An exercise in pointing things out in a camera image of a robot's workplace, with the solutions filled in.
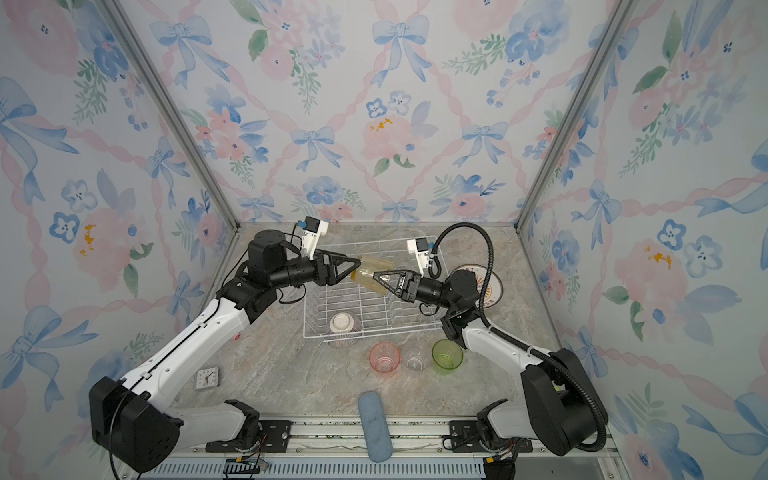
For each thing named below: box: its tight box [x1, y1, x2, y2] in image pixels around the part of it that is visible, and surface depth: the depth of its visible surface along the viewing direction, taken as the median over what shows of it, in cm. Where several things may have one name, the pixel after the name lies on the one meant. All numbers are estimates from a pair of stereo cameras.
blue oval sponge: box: [358, 390, 393, 463], surface depth 75 cm
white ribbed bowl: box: [329, 312, 359, 348], surface depth 87 cm
